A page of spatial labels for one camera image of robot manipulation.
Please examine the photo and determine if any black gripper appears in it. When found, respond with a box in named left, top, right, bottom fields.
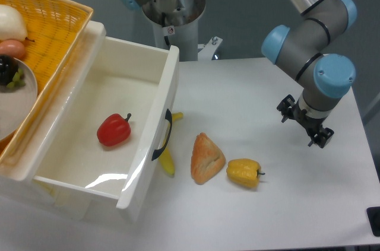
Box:
left=277, top=94, right=334, bottom=148

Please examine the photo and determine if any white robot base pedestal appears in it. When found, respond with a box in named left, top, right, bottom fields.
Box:
left=142, top=0, right=206, bottom=61

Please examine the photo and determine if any white pear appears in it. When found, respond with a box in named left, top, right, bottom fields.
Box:
left=1, top=4, right=35, bottom=42

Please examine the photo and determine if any yellow woven basket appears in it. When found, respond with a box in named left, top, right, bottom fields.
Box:
left=1, top=0, right=93, bottom=164

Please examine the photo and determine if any pink sausage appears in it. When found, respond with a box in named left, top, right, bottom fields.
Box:
left=0, top=40, right=26, bottom=59

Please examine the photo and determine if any triangular pastry bread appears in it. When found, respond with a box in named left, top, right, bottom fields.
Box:
left=191, top=132, right=226, bottom=185

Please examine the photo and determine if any white drawer cabinet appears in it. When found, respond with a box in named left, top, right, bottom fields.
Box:
left=1, top=21, right=106, bottom=220

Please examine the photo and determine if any metal table bracket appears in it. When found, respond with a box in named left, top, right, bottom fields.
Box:
left=198, top=36, right=223, bottom=62

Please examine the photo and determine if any black corner device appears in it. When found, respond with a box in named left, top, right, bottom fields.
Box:
left=366, top=206, right=380, bottom=237

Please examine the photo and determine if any white top drawer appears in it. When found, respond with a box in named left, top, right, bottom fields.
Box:
left=34, top=37, right=179, bottom=221

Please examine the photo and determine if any yellow bell pepper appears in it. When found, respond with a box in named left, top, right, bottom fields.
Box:
left=226, top=158, right=265, bottom=189

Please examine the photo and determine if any dark grape bunch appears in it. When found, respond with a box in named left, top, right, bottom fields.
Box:
left=0, top=54, right=25, bottom=90

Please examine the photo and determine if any red bell pepper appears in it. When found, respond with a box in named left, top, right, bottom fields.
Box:
left=97, top=113, right=132, bottom=147

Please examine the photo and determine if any grey plate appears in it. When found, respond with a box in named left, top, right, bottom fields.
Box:
left=1, top=60, right=37, bottom=141

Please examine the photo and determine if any yellow banana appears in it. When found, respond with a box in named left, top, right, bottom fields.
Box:
left=159, top=112, right=183, bottom=177

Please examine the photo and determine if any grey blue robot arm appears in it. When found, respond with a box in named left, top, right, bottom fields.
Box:
left=121, top=0, right=357, bottom=147

